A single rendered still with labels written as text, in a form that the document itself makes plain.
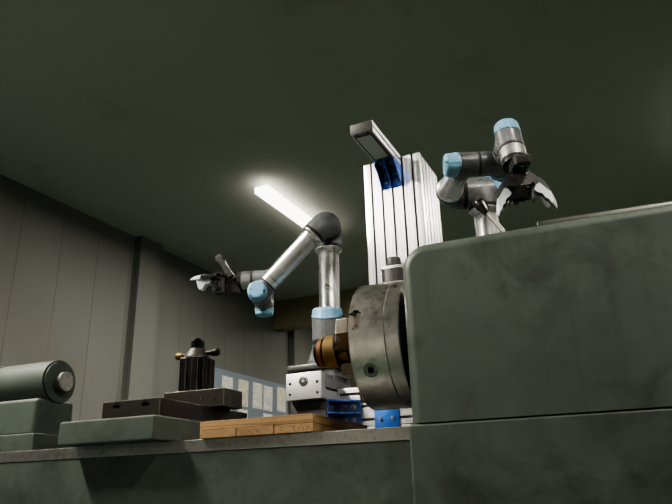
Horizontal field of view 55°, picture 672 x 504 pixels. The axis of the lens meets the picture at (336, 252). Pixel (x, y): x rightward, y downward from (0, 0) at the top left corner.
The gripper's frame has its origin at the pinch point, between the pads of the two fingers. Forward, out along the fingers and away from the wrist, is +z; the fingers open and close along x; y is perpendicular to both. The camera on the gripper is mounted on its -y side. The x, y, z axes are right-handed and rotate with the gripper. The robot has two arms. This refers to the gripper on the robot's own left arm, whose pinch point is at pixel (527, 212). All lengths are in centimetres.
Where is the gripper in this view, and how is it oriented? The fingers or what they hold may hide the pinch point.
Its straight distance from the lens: 176.4
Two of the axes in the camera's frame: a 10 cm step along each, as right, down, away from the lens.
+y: 2.2, 5.7, 7.9
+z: 0.1, 8.1, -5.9
